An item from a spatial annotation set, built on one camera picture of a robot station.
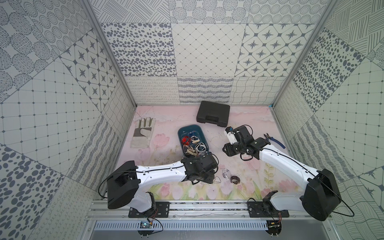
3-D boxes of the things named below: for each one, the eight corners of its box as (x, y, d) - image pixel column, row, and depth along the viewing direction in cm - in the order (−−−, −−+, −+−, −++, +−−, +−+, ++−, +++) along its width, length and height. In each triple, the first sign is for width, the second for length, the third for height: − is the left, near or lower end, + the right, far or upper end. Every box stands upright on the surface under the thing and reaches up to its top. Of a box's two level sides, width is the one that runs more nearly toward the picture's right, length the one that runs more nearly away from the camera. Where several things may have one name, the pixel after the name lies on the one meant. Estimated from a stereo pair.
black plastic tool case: (195, 121, 111) (195, 118, 108) (201, 103, 124) (201, 100, 121) (226, 127, 108) (227, 124, 105) (229, 108, 120) (230, 105, 117)
